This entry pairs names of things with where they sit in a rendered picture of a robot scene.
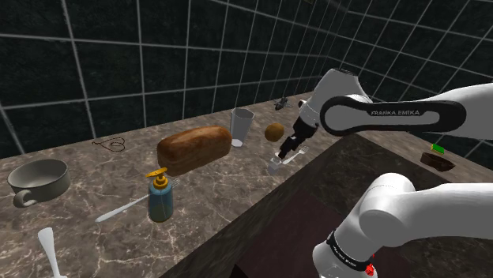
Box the white fork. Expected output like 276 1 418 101
281 145 310 166

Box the brown round potato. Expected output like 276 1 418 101
263 122 286 144

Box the small dark tool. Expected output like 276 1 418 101
273 96 294 112

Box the dark marbled robot stand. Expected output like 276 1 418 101
159 132 493 278

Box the clear drinking glass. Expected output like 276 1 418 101
229 107 256 148

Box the brown bread loaf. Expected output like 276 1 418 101
156 125 234 178

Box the brown dish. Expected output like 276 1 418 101
419 151 457 173

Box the blue soap dispenser yellow pump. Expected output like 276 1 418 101
145 167 175 224

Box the silver fork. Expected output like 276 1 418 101
94 177 182 224

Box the white spoon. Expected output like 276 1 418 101
36 226 69 278

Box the grey pot with handle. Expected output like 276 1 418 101
7 158 73 209

